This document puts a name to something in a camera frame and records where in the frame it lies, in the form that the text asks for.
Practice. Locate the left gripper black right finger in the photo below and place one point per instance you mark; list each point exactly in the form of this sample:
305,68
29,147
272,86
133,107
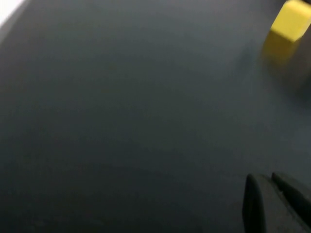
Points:
295,206

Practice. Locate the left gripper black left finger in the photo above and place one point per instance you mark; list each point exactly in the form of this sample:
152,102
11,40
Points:
257,211

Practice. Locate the yellow cube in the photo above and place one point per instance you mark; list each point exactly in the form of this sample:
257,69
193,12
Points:
284,29

